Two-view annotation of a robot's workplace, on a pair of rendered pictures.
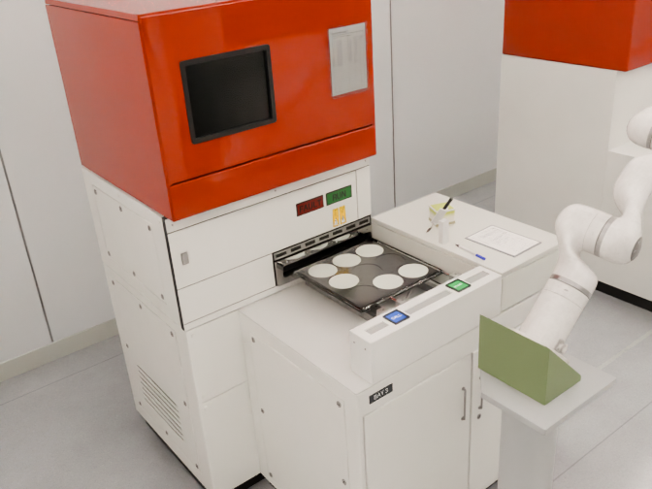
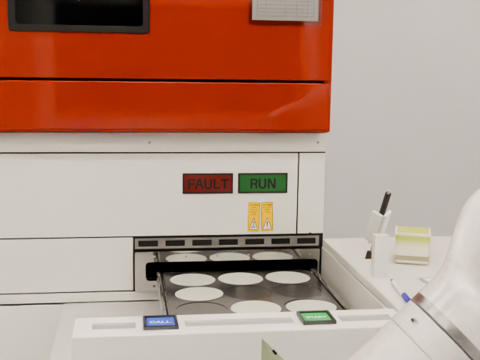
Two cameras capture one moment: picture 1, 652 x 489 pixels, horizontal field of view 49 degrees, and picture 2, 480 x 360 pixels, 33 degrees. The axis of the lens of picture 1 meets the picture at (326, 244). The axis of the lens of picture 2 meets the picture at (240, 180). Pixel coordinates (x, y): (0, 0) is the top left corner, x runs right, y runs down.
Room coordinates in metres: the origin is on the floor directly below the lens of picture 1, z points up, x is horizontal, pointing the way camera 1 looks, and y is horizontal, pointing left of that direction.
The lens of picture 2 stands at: (0.69, -0.89, 1.39)
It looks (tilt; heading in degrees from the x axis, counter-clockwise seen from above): 9 degrees down; 28
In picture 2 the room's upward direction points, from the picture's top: 1 degrees clockwise
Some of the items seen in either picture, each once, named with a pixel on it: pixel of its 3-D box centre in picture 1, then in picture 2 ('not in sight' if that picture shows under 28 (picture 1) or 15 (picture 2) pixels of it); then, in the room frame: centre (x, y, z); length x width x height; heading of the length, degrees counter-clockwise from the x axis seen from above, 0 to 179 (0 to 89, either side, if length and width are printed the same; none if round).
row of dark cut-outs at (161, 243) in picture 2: (323, 237); (228, 241); (2.31, 0.01, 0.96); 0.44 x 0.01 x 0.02; 126
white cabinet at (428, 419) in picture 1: (407, 390); not in sight; (2.11, -0.26, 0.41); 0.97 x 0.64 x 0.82; 126
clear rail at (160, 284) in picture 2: (325, 290); (161, 296); (2.04, 0.01, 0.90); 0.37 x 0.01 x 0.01; 36
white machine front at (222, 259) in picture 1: (280, 237); (152, 216); (2.21, 0.15, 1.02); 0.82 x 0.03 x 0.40; 126
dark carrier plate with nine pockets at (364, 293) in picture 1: (367, 271); (247, 293); (2.15, -0.13, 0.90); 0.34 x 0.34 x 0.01; 36
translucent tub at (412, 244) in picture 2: (441, 214); (412, 245); (2.34, -0.43, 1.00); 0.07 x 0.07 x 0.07; 16
